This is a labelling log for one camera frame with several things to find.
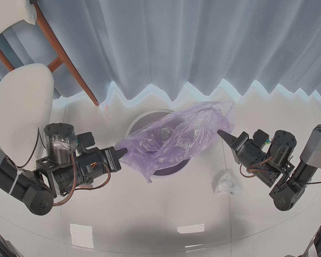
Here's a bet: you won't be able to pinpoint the pale blue curtain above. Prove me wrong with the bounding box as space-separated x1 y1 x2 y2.
0 0 321 104

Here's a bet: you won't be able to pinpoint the crumpled white paper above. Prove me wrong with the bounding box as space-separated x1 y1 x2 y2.
213 171 242 195

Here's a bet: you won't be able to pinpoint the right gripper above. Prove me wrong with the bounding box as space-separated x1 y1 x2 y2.
231 132 269 168

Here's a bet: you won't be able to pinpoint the white trash bin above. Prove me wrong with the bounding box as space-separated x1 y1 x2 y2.
125 109 190 180

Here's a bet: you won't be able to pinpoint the purple plastic bag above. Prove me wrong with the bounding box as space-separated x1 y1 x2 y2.
114 99 236 183

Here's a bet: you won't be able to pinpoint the white cushioned wooden chair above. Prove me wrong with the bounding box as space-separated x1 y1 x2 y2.
0 0 99 171

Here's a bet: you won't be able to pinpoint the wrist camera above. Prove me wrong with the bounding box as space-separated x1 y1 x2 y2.
75 131 97 155
253 129 271 147

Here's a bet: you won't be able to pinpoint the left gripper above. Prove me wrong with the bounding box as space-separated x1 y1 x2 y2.
77 147 122 187

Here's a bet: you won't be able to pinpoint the black cable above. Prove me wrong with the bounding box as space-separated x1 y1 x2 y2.
16 127 41 168

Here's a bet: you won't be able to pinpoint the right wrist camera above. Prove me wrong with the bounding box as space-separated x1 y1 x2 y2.
253 129 271 147

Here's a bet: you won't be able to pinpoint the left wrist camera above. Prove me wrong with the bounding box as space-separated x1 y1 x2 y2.
75 131 97 155

